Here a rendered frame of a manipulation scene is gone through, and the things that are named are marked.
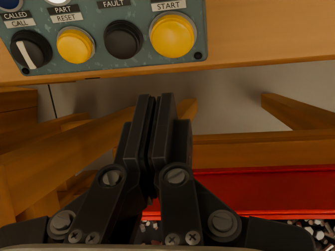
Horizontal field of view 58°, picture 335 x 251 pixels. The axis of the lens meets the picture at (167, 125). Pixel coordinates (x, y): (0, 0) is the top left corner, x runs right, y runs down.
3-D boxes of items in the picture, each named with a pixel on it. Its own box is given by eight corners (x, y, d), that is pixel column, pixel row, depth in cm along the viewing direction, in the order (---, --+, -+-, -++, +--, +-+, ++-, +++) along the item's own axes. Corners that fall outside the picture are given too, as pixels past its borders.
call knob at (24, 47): (56, 61, 23) (50, 70, 22) (25, 64, 23) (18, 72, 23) (41, 29, 21) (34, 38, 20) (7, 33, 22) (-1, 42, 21)
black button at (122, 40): (143, 52, 22) (141, 61, 21) (111, 55, 22) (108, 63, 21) (136, 20, 20) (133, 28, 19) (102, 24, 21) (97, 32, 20)
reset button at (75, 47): (97, 56, 22) (93, 64, 22) (67, 59, 23) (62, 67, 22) (86, 26, 21) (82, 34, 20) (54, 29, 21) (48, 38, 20)
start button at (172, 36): (196, 50, 21) (195, 59, 21) (155, 54, 22) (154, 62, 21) (192, 10, 19) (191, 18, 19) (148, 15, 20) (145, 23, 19)
